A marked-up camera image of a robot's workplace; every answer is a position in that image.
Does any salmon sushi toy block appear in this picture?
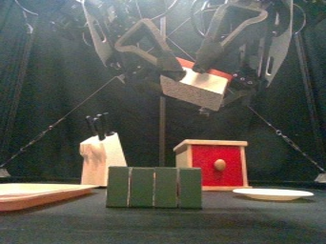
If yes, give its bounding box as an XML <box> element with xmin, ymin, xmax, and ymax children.
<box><xmin>159</xmin><ymin>56</ymin><xmax>234</xmax><ymax>112</ymax></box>

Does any green sushi roll block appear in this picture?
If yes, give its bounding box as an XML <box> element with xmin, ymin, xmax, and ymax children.
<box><xmin>153</xmin><ymin>167</ymin><xmax>181</xmax><ymax>210</ymax></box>
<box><xmin>177</xmin><ymin>167</ymin><xmax>205</xmax><ymax>211</ymax></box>
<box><xmin>105</xmin><ymin>165</ymin><xmax>131</xmax><ymax>209</ymax></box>
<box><xmin>129</xmin><ymin>167</ymin><xmax>157</xmax><ymax>209</ymax></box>

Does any white round plate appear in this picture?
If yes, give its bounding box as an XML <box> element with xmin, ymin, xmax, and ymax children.
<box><xmin>231</xmin><ymin>187</ymin><xmax>316</xmax><ymax>202</ymax></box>

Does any pink rectangular tray plate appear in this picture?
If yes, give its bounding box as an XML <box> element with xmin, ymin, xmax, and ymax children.
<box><xmin>0</xmin><ymin>182</ymin><xmax>101</xmax><ymax>213</ymax></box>

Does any wooden box with red drawer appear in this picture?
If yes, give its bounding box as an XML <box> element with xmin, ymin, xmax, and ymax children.
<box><xmin>173</xmin><ymin>138</ymin><xmax>253</xmax><ymax>192</ymax></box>

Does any wooden knife block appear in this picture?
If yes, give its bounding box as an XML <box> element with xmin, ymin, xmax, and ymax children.
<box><xmin>79</xmin><ymin>132</ymin><xmax>129</xmax><ymax>188</ymax></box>

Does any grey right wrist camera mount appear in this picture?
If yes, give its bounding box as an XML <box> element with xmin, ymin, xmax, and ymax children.
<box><xmin>254</xmin><ymin>0</ymin><xmax>296</xmax><ymax>88</ymax></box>

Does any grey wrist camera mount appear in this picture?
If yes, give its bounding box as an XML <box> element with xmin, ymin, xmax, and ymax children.
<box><xmin>254</xmin><ymin>0</ymin><xmax>296</xmax><ymax>88</ymax></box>
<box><xmin>81</xmin><ymin>1</ymin><xmax>118</xmax><ymax>67</ymax></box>

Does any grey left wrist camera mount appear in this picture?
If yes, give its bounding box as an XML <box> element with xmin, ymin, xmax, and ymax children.
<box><xmin>81</xmin><ymin>1</ymin><xmax>118</xmax><ymax>67</ymax></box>

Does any black knife handle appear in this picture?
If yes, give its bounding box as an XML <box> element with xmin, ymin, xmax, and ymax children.
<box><xmin>86</xmin><ymin>115</ymin><xmax>98</xmax><ymax>137</ymax></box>
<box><xmin>101</xmin><ymin>112</ymin><xmax>118</xmax><ymax>136</ymax></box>
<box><xmin>93</xmin><ymin>115</ymin><xmax>107</xmax><ymax>142</ymax></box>

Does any metal frame pole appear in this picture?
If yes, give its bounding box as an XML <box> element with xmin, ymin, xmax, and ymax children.
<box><xmin>158</xmin><ymin>14</ymin><xmax>167</xmax><ymax>167</ymax></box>

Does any diagonal bracing wire with turnbuckle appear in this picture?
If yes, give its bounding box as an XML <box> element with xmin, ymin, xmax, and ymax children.
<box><xmin>246</xmin><ymin>105</ymin><xmax>326</xmax><ymax>174</ymax></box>

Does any metal frame foot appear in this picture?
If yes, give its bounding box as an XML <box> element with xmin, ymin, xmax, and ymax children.
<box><xmin>313</xmin><ymin>173</ymin><xmax>326</xmax><ymax>185</ymax></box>
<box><xmin>0</xmin><ymin>167</ymin><xmax>14</xmax><ymax>179</ymax></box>

